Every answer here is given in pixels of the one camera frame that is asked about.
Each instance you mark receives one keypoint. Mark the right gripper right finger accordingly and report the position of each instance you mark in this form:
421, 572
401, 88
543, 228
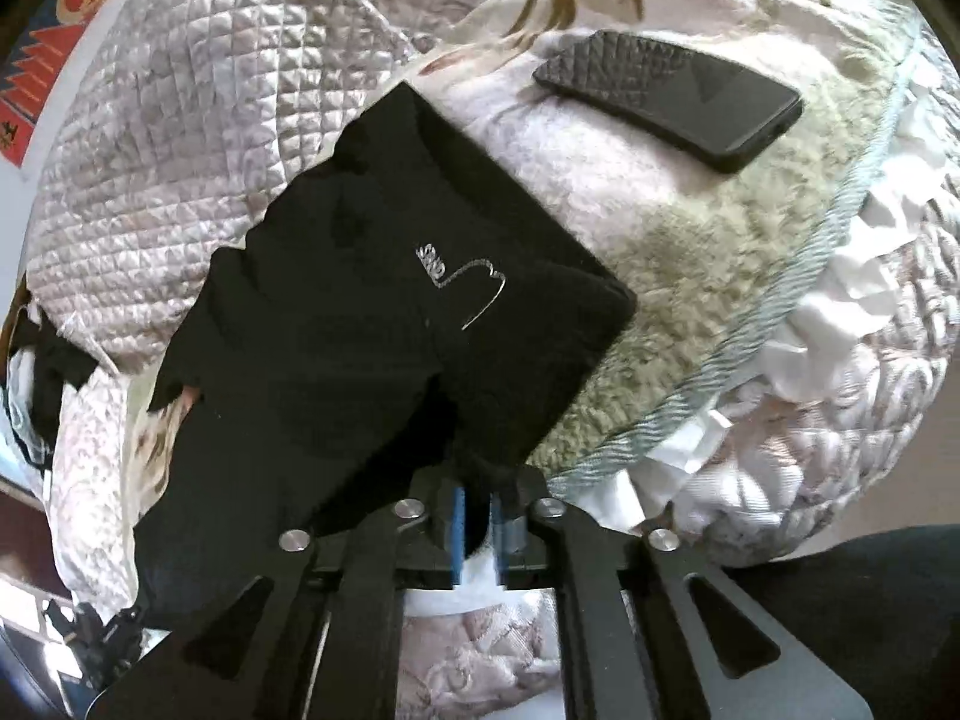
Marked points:
648, 627

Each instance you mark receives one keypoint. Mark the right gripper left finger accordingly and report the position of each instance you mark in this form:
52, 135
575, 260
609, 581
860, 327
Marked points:
316, 633

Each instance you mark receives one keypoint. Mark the black pants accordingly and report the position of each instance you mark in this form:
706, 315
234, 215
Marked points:
404, 304

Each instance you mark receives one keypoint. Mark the floral bed sheet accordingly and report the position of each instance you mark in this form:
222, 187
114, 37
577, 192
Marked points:
821, 413

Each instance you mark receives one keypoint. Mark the floral fleece blanket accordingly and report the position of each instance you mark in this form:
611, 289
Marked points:
698, 249

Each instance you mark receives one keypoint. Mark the dark clothes pile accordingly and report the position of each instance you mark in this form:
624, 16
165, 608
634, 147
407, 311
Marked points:
38, 364

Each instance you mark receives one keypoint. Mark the black smartphone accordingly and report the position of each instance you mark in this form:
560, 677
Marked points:
723, 113

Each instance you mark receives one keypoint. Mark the quilted beige comforter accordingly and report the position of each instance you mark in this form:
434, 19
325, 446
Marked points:
192, 117

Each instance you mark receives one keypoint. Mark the red patterned wall poster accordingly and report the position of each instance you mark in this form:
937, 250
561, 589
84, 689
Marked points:
32, 65

